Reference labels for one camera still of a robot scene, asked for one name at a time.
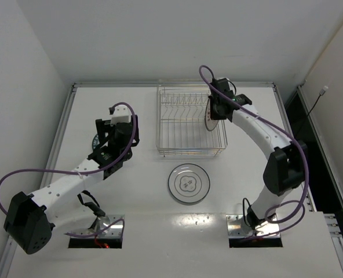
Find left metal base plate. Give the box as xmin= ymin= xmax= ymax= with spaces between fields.
xmin=66 ymin=214 xmax=125 ymax=241

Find metal wire dish rack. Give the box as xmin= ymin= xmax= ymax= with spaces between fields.
xmin=156 ymin=82 xmax=228 ymax=158

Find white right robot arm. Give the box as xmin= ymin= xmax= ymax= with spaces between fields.
xmin=205 ymin=78 xmax=309 ymax=230

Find metal base plate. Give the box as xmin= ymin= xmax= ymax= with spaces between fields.
xmin=66 ymin=214 xmax=125 ymax=241
xmin=226 ymin=214 xmax=281 ymax=239

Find green rimmed plate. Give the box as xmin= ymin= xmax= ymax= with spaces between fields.
xmin=91 ymin=134 xmax=100 ymax=151

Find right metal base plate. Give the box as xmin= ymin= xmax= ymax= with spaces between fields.
xmin=226 ymin=214 xmax=281 ymax=239

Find black cable with white plug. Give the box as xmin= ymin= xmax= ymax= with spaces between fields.
xmin=306 ymin=85 xmax=329 ymax=118

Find white plate with black rim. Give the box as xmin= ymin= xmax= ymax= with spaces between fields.
xmin=167 ymin=163 xmax=211 ymax=206

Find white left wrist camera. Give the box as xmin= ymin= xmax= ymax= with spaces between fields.
xmin=110 ymin=104 xmax=131 ymax=126

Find orange sunburst pattern plate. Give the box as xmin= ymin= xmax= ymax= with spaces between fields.
xmin=204 ymin=98 xmax=218 ymax=131

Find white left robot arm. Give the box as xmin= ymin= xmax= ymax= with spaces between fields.
xmin=3 ymin=113 xmax=140 ymax=255

